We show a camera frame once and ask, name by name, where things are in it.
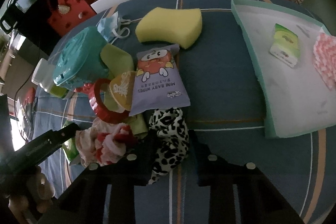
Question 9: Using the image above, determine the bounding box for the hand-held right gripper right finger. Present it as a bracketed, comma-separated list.
[189, 130, 302, 224]

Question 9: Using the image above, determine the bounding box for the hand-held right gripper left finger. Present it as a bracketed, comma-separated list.
[42, 133, 156, 224]

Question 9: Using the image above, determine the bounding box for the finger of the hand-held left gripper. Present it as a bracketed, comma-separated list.
[39, 122, 81, 151]

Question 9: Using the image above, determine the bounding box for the green plastic packet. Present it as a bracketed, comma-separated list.
[62, 121, 80, 165]

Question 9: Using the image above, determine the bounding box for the leopard print cloth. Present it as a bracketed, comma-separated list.
[147, 107, 190, 185]

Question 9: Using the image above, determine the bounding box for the pink red soft cloth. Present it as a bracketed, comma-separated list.
[76, 118, 139, 168]

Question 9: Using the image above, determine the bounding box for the gold round tin lid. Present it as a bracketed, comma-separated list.
[104, 70, 137, 113]

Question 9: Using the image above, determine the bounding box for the purple baby wipes pack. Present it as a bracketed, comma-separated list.
[129, 43, 191, 116]

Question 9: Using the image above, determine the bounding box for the light green cloth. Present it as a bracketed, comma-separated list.
[100, 43, 149, 139]

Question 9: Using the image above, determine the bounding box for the mint green tray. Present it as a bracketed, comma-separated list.
[231, 0, 336, 139]

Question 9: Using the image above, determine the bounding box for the person's left hand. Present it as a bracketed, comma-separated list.
[7, 168, 56, 218]

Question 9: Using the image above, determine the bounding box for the white plastic bottle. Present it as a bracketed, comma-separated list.
[31, 58, 74, 100]

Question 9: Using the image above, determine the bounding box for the teal plastic wipes box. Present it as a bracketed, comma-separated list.
[52, 26, 111, 90]

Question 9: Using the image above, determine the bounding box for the blue plaid bedsheet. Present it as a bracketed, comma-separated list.
[20, 0, 336, 224]

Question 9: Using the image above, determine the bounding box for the black cabinet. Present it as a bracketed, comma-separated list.
[16, 30, 62, 58]

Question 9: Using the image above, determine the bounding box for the blue face mask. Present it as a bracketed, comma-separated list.
[97, 12, 131, 42]

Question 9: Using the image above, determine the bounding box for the red tote bag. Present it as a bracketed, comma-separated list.
[46, 0, 97, 37]

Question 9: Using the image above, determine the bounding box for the yellow sponge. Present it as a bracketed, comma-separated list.
[135, 7, 203, 50]

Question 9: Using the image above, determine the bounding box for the black electronic device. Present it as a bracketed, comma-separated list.
[0, 0, 45, 33]

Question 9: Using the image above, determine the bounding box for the green tissue pack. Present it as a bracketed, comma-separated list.
[269, 24, 301, 67]

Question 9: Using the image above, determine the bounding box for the pink white knitted cloth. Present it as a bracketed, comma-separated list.
[313, 32, 336, 90]

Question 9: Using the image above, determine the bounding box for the red plastic ring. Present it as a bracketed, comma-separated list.
[79, 78, 130, 124]

